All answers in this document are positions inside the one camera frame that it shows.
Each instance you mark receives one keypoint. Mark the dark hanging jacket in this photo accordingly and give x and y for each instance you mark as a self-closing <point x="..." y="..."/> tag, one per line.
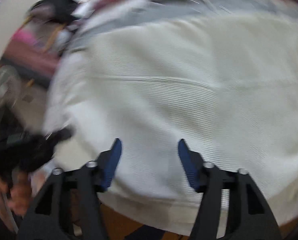
<point x="56" y="11"/>

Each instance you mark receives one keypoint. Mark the pink grey hanging towel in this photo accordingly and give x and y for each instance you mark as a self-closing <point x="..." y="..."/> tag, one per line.
<point x="23" y="49"/>

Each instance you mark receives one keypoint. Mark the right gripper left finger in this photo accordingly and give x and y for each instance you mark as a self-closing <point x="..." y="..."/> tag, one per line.
<point x="71" y="197"/>

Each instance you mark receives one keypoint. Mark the person's hand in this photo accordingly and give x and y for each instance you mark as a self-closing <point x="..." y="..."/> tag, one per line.
<point x="18" y="198"/>

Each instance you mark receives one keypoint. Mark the white knit sweater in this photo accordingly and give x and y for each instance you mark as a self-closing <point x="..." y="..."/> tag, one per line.
<point x="226" y="84"/>

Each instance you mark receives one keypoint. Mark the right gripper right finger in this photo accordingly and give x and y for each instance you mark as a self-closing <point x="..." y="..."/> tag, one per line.
<point x="249" y="214"/>

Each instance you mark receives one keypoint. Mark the grey zip hoodie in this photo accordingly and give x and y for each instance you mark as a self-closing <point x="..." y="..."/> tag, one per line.
<point x="135" y="12"/>

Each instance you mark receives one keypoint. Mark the white standing fan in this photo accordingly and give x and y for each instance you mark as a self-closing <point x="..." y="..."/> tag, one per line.
<point x="10" y="85"/>

